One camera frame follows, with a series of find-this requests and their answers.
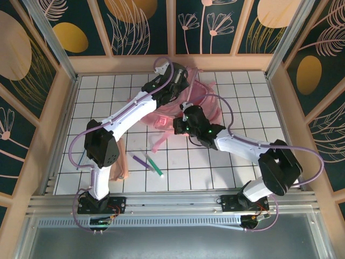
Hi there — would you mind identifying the pink school backpack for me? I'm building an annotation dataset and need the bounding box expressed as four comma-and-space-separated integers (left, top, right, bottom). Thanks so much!
126, 66, 223, 154

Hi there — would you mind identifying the peach pencil case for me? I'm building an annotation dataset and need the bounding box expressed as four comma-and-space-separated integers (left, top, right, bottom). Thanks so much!
109, 139, 130, 181

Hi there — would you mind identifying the green pen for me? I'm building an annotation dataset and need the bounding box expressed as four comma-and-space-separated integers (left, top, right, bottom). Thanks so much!
144, 153, 165, 178

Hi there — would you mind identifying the purple pen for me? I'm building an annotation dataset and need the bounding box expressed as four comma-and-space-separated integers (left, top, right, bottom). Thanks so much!
126, 152, 157, 172

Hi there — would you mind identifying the small controller board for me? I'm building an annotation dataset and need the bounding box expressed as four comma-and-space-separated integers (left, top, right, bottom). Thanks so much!
89, 217, 113, 227
240, 214, 271, 230

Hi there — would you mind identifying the grey metal sheet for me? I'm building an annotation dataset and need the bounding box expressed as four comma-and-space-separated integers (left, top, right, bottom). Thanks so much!
16, 213, 334, 259

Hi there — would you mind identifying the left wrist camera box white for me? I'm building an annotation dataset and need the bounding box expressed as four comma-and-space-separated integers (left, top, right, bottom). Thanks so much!
155, 63, 170, 76

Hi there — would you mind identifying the aluminium mounting rail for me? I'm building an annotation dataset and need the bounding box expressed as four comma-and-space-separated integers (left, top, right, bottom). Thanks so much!
26, 192, 321, 216

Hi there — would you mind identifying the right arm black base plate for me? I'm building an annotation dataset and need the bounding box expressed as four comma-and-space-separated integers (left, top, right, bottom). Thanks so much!
220, 193, 270, 213

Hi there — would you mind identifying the slotted metal cable tray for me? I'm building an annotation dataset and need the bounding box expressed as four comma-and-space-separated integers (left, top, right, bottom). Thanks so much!
37, 217, 245, 230

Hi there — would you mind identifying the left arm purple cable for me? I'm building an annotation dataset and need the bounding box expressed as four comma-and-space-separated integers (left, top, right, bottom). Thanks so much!
68, 56, 178, 233

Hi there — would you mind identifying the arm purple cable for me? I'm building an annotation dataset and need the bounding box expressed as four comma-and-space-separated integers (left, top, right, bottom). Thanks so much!
185, 93, 324, 233
68, 56, 178, 233

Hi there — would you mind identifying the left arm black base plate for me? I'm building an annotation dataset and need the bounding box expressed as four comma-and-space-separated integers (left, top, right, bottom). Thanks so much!
77, 196, 127, 215

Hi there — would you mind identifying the aluminium frame post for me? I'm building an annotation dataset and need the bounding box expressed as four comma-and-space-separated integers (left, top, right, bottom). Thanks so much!
265, 0, 316, 79
23, 0, 79, 83

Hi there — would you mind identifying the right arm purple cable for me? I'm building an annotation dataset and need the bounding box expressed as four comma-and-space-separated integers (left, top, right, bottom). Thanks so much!
185, 93, 324, 233

